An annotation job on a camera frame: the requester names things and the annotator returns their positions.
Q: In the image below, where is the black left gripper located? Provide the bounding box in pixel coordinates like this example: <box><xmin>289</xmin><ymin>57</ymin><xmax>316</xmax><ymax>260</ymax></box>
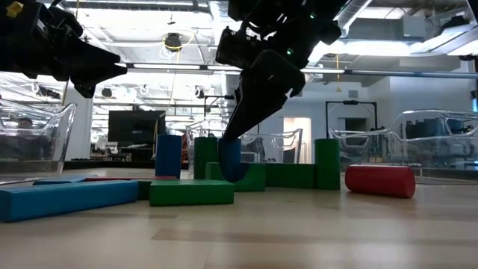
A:
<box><xmin>20</xmin><ymin>0</ymin><xmax>128</xmax><ymax>99</ymax></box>

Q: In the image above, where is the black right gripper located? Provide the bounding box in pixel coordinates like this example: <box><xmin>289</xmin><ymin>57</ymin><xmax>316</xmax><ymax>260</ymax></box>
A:
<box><xmin>223</xmin><ymin>14</ymin><xmax>349</xmax><ymax>143</ymax></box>

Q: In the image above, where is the blue cylinder block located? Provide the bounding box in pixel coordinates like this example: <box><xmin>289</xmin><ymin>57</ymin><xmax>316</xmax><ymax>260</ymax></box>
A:
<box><xmin>155</xmin><ymin>134</ymin><xmax>183</xmax><ymax>179</ymax></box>
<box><xmin>217</xmin><ymin>137</ymin><xmax>243</xmax><ymax>183</ymax></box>

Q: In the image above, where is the green cylinder block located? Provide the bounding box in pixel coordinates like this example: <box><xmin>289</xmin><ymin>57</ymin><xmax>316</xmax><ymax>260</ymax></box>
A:
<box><xmin>193</xmin><ymin>136</ymin><xmax>219</xmax><ymax>180</ymax></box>
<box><xmin>314</xmin><ymin>138</ymin><xmax>341</xmax><ymax>191</ymax></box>

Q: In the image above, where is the green rectangular block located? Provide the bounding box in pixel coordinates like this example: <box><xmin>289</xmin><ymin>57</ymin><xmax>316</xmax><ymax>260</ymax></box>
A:
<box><xmin>149</xmin><ymin>179</ymin><xmax>235</xmax><ymax>207</ymax></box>

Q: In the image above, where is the red cylinder block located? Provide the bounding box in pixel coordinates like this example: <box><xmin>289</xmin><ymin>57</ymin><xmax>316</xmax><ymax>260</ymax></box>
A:
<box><xmin>344</xmin><ymin>164</ymin><xmax>417</xmax><ymax>200</ymax></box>

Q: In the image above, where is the clear plastic bin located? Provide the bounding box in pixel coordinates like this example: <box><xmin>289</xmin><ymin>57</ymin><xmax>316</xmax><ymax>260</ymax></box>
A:
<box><xmin>0</xmin><ymin>99</ymin><xmax>78</xmax><ymax>186</ymax></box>
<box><xmin>328</xmin><ymin>109</ymin><xmax>478</xmax><ymax>185</ymax></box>
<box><xmin>185</xmin><ymin>119</ymin><xmax>304</xmax><ymax>176</ymax></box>

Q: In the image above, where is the ceiling light strip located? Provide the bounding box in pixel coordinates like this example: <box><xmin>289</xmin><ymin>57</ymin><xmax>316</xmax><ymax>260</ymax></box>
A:
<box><xmin>300</xmin><ymin>67</ymin><xmax>347</xmax><ymax>75</ymax></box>

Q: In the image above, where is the black monitor screen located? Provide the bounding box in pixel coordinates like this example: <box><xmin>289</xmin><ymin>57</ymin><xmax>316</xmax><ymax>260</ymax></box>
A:
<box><xmin>108</xmin><ymin>109</ymin><xmax>167</xmax><ymax>146</ymax></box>

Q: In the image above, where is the black round ceiling fixture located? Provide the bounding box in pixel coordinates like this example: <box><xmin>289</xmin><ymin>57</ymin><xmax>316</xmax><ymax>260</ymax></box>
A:
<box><xmin>163</xmin><ymin>32</ymin><xmax>183</xmax><ymax>52</ymax></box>

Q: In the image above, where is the yellow tape tag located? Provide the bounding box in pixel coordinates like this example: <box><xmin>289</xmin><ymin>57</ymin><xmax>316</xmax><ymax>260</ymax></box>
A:
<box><xmin>5</xmin><ymin>1</ymin><xmax>24</xmax><ymax>19</ymax></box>

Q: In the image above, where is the light blue long block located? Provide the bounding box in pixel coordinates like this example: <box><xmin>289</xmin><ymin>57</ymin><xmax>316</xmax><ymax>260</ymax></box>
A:
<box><xmin>0</xmin><ymin>180</ymin><xmax>140</xmax><ymax>223</ymax></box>

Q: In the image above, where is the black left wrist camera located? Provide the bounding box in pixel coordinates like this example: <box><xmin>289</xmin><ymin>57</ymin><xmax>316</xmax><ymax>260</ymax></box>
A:
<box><xmin>37</xmin><ymin>3</ymin><xmax>84</xmax><ymax>38</ymax></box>

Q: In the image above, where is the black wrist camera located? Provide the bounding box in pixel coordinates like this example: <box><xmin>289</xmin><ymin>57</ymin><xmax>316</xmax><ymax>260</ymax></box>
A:
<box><xmin>37</xmin><ymin>3</ymin><xmax>84</xmax><ymax>38</ymax></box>
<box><xmin>215</xmin><ymin>25</ymin><xmax>246</xmax><ymax>69</ymax></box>

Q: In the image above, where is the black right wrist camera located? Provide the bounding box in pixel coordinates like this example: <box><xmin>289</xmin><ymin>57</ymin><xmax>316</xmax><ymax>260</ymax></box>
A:
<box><xmin>215</xmin><ymin>25</ymin><xmax>246</xmax><ymax>69</ymax></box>

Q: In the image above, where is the black rectangular stand frame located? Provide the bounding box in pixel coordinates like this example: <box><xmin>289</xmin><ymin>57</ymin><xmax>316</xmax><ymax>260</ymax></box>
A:
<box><xmin>325</xmin><ymin>99</ymin><xmax>379</xmax><ymax>132</ymax></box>

